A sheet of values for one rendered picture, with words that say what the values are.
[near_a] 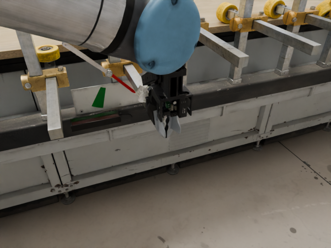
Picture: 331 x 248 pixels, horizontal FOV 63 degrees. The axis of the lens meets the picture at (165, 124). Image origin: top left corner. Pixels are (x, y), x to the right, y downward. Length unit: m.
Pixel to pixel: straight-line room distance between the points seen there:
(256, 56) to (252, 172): 0.72
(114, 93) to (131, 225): 0.76
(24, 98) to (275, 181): 1.42
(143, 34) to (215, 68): 1.12
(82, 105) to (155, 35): 0.73
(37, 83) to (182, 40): 0.69
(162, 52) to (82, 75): 0.90
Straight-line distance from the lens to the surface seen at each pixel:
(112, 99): 0.99
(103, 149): 1.45
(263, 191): 1.71
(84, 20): 0.27
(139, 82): 0.82
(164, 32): 0.29
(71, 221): 1.57
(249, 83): 1.22
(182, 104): 0.56
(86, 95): 0.97
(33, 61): 0.92
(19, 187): 1.57
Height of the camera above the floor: 1.23
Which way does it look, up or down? 36 degrees down
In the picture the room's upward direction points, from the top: straight up
